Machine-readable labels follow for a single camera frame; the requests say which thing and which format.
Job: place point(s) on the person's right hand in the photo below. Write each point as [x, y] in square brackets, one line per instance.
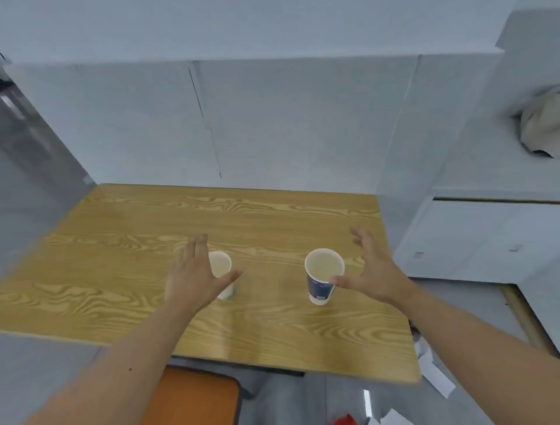
[380, 276]

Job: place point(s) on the person's left hand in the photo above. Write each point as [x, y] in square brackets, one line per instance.
[192, 280]

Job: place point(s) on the orange plastic wrapper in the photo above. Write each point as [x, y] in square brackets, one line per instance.
[345, 419]

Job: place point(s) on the person's left forearm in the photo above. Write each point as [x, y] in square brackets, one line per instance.
[122, 372]

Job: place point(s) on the person's right forearm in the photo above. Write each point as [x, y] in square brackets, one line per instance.
[481, 350]

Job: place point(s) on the white paper cup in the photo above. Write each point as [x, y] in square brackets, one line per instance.
[221, 262]

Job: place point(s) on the blue paper cup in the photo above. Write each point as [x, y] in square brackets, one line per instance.
[321, 267]

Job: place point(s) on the wooden table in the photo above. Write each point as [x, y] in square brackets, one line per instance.
[131, 219]

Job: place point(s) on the white cabinet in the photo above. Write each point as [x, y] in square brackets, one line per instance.
[472, 236]

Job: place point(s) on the orange chair seat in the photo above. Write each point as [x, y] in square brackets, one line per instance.
[197, 398]

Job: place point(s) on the small cabinet sticker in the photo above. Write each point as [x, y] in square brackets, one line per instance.
[515, 248]

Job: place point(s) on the beige crumpled cloth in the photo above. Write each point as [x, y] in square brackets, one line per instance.
[540, 127]

